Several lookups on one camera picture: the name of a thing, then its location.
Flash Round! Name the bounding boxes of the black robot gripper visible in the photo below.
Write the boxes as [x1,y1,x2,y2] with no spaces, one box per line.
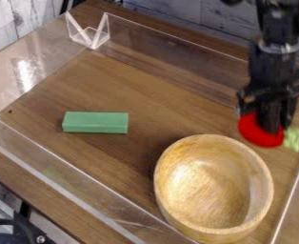
[237,0,299,134]

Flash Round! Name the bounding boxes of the red plush tomato toy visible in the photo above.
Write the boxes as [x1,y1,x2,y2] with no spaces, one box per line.
[237,112,299,153]

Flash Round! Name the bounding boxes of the wooden bowl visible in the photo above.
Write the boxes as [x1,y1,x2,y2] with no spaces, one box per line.
[153,134,275,244]

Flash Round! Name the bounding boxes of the green rectangular block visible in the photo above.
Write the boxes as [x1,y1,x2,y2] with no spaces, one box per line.
[62,112,128,133]

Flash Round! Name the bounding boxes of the clear acrylic corner bracket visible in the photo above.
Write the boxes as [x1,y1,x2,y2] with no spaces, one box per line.
[65,12,110,50]

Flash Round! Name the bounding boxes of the clear acrylic tray wall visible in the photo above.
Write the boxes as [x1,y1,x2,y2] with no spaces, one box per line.
[0,11,299,244]

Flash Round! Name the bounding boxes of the black clamp with cable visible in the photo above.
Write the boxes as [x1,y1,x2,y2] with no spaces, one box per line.
[0,209,58,244]

